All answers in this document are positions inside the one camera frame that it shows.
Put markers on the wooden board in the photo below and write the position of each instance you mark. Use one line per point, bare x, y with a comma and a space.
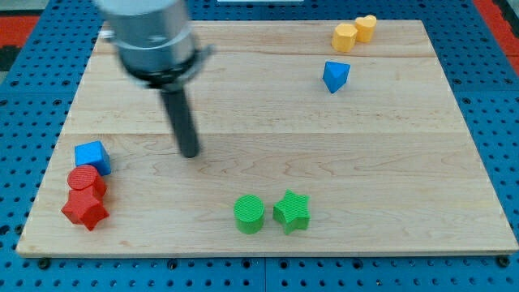
388, 161

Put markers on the red star block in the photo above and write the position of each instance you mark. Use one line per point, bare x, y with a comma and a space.
85, 207

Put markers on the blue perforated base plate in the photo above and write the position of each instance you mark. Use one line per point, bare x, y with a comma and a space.
40, 86

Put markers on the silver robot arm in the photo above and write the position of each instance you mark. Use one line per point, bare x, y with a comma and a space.
155, 40

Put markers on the yellow hexagon block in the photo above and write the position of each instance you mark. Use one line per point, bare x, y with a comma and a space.
344, 37

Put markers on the blue triangle block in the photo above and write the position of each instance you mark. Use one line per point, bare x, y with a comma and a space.
335, 75

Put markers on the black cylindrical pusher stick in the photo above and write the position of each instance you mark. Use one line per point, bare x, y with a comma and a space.
182, 123

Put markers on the blue cube block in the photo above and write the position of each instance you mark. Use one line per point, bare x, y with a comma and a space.
93, 153

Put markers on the red circle block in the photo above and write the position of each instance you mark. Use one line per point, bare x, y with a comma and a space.
84, 176

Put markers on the yellow heart block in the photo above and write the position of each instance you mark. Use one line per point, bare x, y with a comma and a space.
366, 27

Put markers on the green star block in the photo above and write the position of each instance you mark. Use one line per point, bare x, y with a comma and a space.
292, 212

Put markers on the green circle block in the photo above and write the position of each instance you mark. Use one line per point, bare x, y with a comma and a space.
249, 214

